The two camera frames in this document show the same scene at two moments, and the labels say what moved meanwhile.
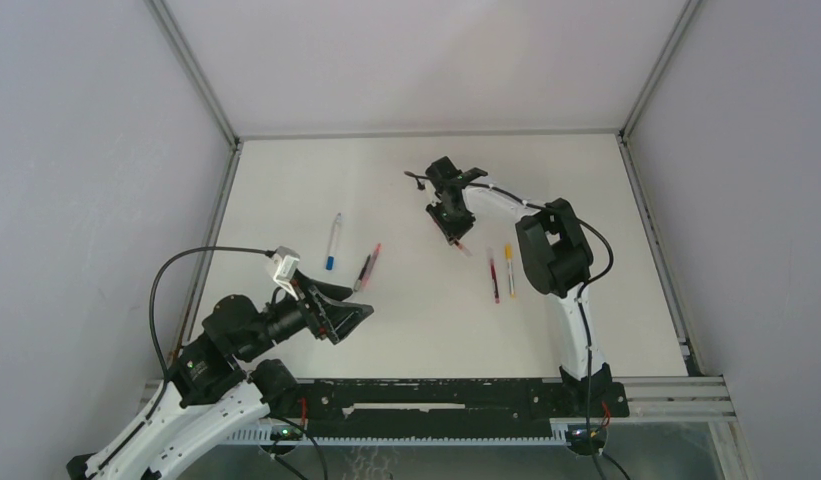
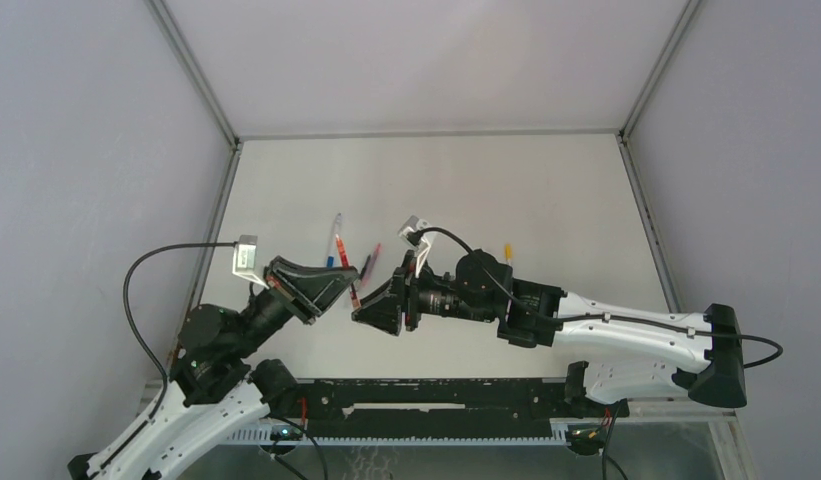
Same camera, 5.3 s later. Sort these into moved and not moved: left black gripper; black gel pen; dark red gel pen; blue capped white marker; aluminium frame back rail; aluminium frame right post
Moved: dark red gel pen; left black gripper
Not moved: aluminium frame back rail; black gel pen; blue capped white marker; aluminium frame right post
